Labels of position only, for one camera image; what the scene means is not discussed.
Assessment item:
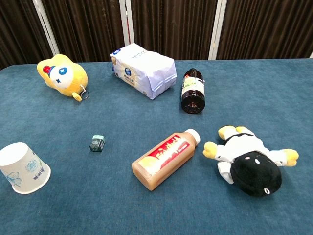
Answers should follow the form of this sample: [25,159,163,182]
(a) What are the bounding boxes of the white paper cup blue print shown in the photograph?
[0,142,52,195]

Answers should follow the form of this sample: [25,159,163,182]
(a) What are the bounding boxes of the milk tea bottle red label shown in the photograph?
[131,128,201,191]

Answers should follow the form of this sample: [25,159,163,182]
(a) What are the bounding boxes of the dark brown glass bottle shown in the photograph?
[180,68,206,115]

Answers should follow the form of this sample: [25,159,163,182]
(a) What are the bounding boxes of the white tissue paper pack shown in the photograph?
[110,43,178,100]

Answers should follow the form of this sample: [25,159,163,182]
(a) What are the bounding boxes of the small green box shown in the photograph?
[89,135,106,152]

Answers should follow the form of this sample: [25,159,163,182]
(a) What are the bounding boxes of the blue table cloth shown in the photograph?
[0,58,313,235]

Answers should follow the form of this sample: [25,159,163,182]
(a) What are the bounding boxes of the dark brown curtain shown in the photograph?
[0,0,313,70]

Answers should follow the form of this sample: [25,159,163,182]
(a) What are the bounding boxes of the yellow plush toy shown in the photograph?
[37,54,89,102]

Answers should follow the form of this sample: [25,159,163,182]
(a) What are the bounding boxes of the black white penguin plush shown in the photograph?
[202,125,300,198]

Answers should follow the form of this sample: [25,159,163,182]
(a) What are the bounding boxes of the white partition post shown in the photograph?
[208,0,228,61]
[118,0,135,47]
[32,0,61,56]

